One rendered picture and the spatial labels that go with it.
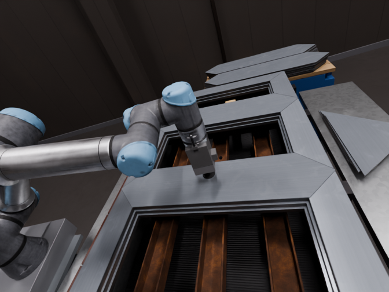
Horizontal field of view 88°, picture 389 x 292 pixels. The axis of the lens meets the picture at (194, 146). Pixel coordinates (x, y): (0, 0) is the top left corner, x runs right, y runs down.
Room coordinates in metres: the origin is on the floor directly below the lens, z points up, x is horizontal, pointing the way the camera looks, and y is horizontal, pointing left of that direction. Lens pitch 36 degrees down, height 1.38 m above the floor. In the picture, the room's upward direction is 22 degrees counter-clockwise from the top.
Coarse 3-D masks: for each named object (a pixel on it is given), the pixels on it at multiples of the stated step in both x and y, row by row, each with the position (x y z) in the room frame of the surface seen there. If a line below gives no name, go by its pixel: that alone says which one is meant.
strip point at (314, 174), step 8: (304, 160) 0.42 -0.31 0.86; (312, 160) 0.41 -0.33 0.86; (304, 168) 0.39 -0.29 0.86; (312, 168) 0.38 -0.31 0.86; (320, 168) 0.37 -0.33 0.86; (328, 168) 0.36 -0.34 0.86; (304, 176) 0.36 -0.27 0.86; (312, 176) 0.36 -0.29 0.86; (320, 176) 0.35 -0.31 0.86; (328, 176) 0.34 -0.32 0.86; (312, 184) 0.33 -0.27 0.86; (320, 184) 0.32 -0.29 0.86; (312, 192) 0.31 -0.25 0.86
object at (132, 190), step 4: (144, 176) 0.64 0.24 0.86; (136, 180) 0.64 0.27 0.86; (140, 180) 0.63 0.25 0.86; (132, 184) 0.62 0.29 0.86; (136, 184) 0.61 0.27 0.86; (140, 184) 0.61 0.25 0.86; (128, 188) 0.61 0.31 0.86; (132, 188) 0.60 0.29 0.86; (136, 188) 0.59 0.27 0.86; (128, 192) 0.59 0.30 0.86; (132, 192) 0.58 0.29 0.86; (136, 192) 0.57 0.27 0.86; (128, 196) 0.57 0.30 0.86; (132, 196) 0.56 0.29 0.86; (136, 196) 0.55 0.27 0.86; (128, 200) 0.55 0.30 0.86; (132, 200) 0.54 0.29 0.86; (132, 204) 0.52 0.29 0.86
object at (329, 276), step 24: (216, 96) 1.13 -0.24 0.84; (240, 120) 0.78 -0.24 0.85; (264, 120) 0.73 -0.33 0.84; (288, 144) 0.53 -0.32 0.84; (144, 216) 0.48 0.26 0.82; (168, 216) 0.45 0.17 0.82; (312, 216) 0.26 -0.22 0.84; (120, 240) 0.40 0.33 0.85; (120, 264) 0.34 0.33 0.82; (336, 288) 0.11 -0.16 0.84
